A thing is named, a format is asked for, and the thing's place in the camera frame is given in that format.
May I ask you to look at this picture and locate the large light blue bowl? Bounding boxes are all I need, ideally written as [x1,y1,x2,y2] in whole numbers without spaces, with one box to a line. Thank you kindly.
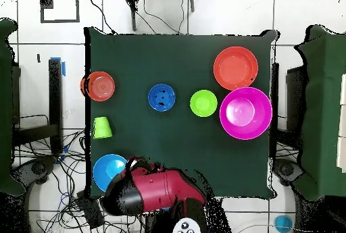
[92,153,128,192]

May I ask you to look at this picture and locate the green cup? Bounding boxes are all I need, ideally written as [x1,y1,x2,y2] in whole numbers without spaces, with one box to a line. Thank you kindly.
[92,116,114,140]

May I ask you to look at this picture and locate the dark blue bowl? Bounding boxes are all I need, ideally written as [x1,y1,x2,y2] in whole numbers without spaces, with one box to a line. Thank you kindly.
[147,83,176,113]

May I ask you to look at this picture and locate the small orange bowl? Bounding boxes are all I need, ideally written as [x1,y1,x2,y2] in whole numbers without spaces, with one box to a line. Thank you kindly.
[80,71,116,102]

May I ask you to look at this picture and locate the large pink bowl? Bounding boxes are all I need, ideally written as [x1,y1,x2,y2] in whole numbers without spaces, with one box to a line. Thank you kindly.
[219,86,273,140]

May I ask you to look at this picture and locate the black power box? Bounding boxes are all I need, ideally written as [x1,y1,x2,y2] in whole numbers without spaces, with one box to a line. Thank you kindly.
[76,190,105,230]

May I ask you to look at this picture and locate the green bowl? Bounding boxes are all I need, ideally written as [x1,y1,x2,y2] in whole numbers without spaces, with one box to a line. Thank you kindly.
[189,89,218,118]

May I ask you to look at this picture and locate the dark grey floor base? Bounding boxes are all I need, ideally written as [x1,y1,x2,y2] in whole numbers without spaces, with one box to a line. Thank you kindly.
[272,158,305,188]
[10,157,57,188]

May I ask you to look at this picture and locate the dark green tablecloth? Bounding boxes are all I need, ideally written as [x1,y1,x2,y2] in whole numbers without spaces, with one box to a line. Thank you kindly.
[84,26,279,200]

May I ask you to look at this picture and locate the large orange bowl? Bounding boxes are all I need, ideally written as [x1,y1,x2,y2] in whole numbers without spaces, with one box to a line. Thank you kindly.
[213,46,260,91]

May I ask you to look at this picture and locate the neighbouring green cloth table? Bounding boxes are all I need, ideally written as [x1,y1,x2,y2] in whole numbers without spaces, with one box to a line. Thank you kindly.
[0,18,26,197]
[293,24,346,202]

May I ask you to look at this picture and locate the black metal stand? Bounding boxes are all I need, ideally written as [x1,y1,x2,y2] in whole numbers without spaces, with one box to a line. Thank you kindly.
[120,0,196,32]

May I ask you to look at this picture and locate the light blue bowl on floor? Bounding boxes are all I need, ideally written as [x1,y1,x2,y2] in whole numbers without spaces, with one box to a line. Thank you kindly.
[274,215,295,233]

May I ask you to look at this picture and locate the tangle of cables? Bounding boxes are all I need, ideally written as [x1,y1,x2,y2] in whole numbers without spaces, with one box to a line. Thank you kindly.
[11,113,147,233]

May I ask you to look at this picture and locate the black table frame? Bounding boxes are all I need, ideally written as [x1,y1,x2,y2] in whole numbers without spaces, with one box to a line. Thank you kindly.
[269,62,280,161]
[11,57,64,155]

